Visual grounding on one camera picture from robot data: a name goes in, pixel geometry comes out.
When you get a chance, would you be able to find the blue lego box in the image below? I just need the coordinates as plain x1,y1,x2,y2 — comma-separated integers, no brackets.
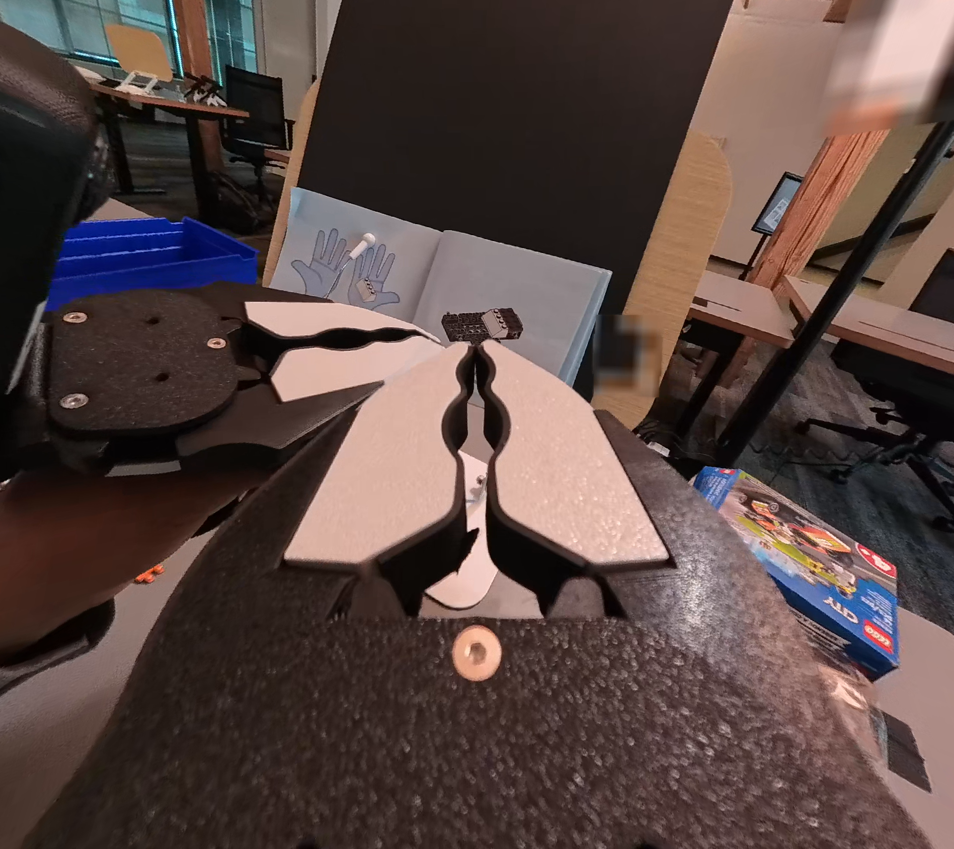
692,468,904,681

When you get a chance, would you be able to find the small computer monitor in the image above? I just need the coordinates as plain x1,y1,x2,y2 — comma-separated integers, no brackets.
750,170,806,240

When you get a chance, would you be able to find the black tripod pole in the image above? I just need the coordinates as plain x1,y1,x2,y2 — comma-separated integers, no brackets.
713,101,954,473

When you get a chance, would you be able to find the lego instruction booklet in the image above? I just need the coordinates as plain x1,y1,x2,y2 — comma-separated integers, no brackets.
269,186,614,391

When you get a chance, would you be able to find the black office chair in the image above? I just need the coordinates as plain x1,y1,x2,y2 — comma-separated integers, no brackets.
218,65,295,194
802,250,954,529

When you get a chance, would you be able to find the clear plastic bag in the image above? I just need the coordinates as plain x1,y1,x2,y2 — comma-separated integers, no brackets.
825,668,954,798

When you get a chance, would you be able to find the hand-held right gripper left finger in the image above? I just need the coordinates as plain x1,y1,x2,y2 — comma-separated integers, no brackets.
284,340,475,579

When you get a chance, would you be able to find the blue plastic bin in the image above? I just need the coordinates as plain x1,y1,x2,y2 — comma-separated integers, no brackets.
45,216,263,316

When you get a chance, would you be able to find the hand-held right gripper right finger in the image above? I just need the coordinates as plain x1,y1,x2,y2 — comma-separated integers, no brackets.
480,340,669,579

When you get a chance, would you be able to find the white book stand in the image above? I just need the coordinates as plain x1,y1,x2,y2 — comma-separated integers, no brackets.
266,0,773,614

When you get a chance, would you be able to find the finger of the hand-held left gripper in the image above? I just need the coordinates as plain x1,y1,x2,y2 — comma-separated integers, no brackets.
273,338,451,406
243,298,448,353

